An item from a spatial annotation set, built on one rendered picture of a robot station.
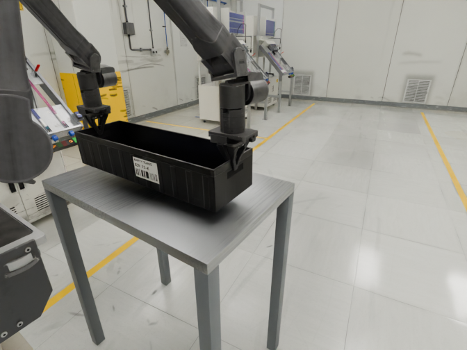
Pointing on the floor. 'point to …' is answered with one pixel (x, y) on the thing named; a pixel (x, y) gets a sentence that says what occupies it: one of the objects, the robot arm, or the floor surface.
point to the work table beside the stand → (175, 237)
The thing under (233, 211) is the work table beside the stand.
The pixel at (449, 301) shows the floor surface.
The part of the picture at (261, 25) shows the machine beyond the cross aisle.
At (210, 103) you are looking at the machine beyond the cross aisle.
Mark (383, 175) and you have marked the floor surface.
